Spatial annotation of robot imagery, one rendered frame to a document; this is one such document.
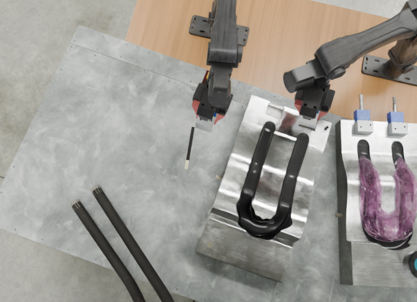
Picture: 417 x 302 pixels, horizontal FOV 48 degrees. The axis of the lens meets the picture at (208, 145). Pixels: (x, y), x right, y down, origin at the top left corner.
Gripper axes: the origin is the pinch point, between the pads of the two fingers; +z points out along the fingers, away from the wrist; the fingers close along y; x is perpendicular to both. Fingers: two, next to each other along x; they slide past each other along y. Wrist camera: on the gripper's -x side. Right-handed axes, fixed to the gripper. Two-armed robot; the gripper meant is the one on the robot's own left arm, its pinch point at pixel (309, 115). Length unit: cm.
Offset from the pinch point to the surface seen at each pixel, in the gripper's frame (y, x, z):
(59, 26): -139, 59, 52
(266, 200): -4.1, -26.8, 9.7
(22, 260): -106, -46, 96
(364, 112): 15.5, 12.8, 6.2
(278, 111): -9.7, 2.4, 5.3
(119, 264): -37, -56, 20
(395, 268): 35.1, -28.2, 20.4
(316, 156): 5.3, -7.1, 9.3
